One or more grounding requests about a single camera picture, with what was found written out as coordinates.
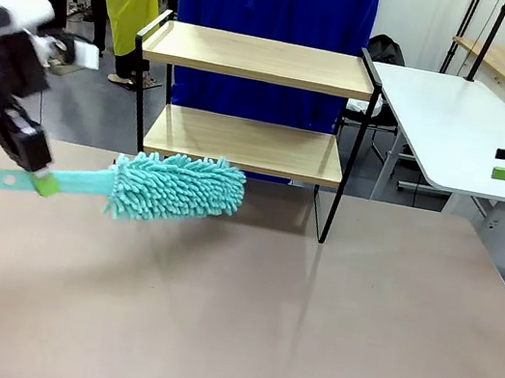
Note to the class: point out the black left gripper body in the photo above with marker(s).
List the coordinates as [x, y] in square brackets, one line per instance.
[25, 144]

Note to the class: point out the teal microfibre duster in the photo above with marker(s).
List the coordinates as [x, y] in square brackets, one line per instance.
[175, 185]

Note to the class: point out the two-tier wooden black-framed shelf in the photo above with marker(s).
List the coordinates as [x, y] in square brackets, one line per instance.
[255, 64]

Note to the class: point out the tan floor mat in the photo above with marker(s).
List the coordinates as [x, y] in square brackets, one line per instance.
[70, 69]

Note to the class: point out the white side table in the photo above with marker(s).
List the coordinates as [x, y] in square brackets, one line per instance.
[451, 116]

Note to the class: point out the wooden background table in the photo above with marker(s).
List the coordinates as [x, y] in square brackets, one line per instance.
[501, 56]

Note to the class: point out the black stand pole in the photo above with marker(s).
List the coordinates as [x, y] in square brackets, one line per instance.
[487, 44]

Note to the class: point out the black tripod stand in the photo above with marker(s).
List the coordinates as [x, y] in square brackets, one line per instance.
[461, 30]

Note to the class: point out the black chair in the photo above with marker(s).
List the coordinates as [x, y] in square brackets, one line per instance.
[387, 48]

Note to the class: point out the white plastic bag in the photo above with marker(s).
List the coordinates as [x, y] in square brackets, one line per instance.
[360, 106]

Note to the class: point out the person in blue hoodie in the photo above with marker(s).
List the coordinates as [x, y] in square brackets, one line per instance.
[275, 2]

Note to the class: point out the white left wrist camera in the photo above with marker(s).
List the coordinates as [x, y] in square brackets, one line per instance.
[86, 55]

